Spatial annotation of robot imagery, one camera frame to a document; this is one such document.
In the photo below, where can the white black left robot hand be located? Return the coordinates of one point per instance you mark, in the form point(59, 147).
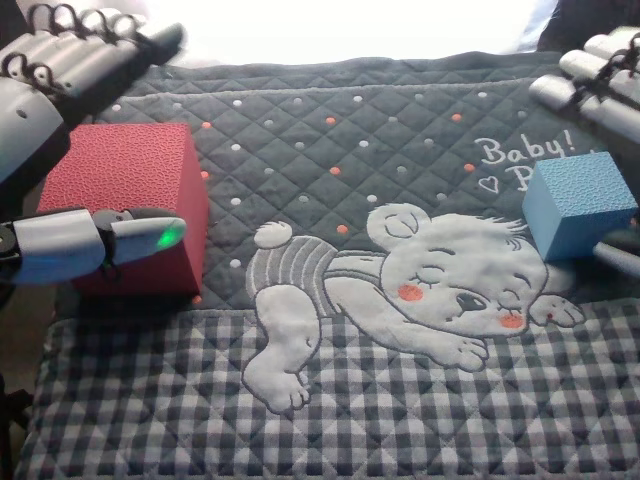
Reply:
point(30, 115)

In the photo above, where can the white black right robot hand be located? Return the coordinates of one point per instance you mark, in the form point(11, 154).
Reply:
point(600, 100)

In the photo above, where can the blue foam cube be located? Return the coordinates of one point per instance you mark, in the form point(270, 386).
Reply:
point(575, 195)

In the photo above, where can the red foam cube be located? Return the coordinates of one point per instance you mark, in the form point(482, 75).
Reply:
point(125, 165)

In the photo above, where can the grey quilt with bear print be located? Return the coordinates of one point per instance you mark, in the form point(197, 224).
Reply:
point(350, 380)

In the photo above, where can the black frame piece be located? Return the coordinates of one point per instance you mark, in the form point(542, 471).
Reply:
point(10, 430)

